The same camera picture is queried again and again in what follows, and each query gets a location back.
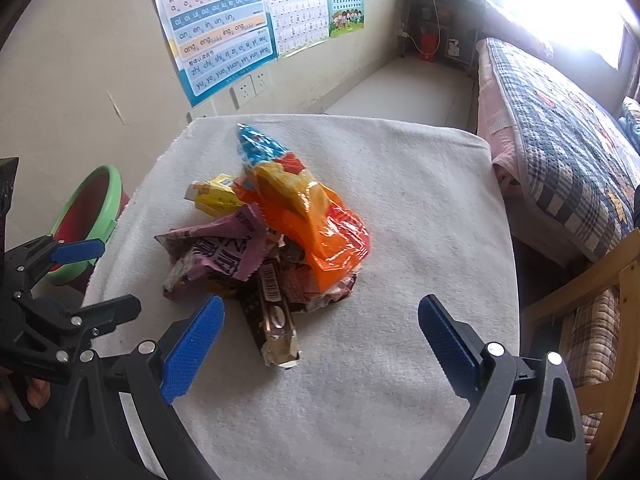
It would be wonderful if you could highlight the dark metal shelf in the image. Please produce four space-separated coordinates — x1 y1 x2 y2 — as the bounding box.
400 0 483 78

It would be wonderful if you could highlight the pink snack wrapper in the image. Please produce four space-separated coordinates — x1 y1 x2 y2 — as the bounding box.
154 203 283 302

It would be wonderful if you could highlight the wooden chair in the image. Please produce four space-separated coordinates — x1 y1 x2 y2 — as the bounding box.
520 227 640 480

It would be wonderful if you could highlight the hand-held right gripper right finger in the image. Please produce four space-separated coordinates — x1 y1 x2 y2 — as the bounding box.
417 294 588 480

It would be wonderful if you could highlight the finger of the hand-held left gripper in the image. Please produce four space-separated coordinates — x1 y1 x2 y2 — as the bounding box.
6 234 107 291
15 294 142 361

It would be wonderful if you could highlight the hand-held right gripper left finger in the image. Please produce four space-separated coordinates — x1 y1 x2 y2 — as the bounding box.
52 294 226 480

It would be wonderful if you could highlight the red snack wrapper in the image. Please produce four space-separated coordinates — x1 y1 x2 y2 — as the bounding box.
280 250 358 313

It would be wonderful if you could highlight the blue patterned pillow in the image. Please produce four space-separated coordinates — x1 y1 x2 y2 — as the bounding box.
620 96 640 151

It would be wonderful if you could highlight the white wall socket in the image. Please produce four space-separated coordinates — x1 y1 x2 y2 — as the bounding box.
230 76 255 110
250 67 273 97

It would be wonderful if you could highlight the yellow paper box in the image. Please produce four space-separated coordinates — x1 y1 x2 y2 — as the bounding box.
186 174 251 218

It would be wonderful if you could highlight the orange plastic wrapper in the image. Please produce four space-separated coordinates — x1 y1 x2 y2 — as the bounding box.
235 160 372 293

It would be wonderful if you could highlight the green bin with red inside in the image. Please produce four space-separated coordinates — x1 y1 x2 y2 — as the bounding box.
50 165 132 287

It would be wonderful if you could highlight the brown gold snack wrapper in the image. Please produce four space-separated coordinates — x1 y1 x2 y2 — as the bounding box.
239 257 302 370

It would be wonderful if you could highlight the bed with plaid blanket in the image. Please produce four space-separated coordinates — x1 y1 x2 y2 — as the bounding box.
482 37 640 263

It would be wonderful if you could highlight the person's left hand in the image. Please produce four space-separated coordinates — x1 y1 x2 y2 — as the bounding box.
0 366 52 413

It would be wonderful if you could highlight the blue colourful wrapper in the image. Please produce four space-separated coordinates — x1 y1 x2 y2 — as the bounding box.
236 122 306 176

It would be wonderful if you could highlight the white wall plate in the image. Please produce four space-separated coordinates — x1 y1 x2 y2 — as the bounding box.
187 100 217 123

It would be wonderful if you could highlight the blue bordered wall poster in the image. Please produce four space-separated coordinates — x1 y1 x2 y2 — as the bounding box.
145 0 278 108

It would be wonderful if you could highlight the pink bed sheet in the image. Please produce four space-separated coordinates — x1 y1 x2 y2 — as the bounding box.
475 40 526 196

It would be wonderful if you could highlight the white towel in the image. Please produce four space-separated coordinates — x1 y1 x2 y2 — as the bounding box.
80 114 521 480

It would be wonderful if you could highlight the plaid chair cushion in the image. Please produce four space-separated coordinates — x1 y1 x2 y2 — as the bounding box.
560 285 622 451

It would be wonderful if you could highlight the white chart wall poster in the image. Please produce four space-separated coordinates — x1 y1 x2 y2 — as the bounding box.
262 0 331 58

